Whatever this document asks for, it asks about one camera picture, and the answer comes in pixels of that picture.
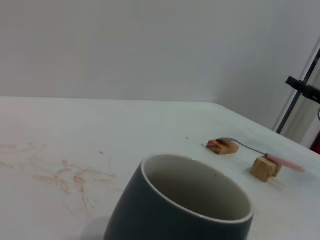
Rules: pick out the black stand clamp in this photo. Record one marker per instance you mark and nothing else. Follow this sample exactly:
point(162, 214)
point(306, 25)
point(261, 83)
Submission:
point(300, 86)

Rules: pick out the red object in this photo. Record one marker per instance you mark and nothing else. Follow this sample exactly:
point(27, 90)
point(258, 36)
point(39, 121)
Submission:
point(317, 145)

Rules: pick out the stained wooden rest block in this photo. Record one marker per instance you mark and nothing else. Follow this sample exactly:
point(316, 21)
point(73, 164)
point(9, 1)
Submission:
point(225, 150)

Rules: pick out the notched pale wooden block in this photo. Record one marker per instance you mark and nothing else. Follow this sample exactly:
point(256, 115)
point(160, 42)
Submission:
point(260, 170)

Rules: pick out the dark grey ceramic cup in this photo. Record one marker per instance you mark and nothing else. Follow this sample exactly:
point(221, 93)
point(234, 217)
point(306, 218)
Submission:
point(140, 207)

